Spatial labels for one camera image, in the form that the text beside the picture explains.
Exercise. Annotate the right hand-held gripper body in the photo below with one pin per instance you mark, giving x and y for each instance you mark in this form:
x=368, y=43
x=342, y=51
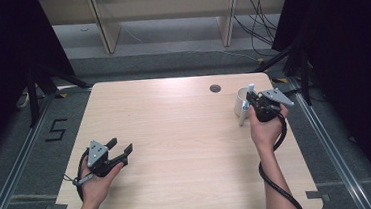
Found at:
x=269, y=106

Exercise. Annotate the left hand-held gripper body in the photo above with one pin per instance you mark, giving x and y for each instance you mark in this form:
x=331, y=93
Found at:
x=98, y=158

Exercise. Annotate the light blue toothbrush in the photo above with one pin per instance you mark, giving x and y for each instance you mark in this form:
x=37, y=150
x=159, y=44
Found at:
x=244, y=110

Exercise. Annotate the white cup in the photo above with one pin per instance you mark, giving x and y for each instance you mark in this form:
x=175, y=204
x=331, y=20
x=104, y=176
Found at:
x=240, y=101

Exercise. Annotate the person's right hand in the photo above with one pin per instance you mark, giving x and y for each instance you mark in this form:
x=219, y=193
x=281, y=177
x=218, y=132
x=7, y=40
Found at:
x=266, y=131

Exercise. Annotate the person's left hand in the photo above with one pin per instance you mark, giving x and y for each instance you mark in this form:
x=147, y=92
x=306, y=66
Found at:
x=96, y=186

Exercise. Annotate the black metal stand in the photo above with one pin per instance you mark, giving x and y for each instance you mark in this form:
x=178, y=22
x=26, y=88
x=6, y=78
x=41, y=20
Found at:
x=34, y=96
x=299, y=65

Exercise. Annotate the black curtain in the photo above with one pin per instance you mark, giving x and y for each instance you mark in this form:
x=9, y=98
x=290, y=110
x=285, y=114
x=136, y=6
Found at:
x=349, y=38
x=2, y=48

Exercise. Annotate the light wooden shelf unit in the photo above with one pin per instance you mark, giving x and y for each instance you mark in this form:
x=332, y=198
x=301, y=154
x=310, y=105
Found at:
x=165, y=5

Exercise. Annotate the metal floor rail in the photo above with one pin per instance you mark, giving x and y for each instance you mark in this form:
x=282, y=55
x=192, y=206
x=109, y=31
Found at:
x=331, y=153
x=14, y=168

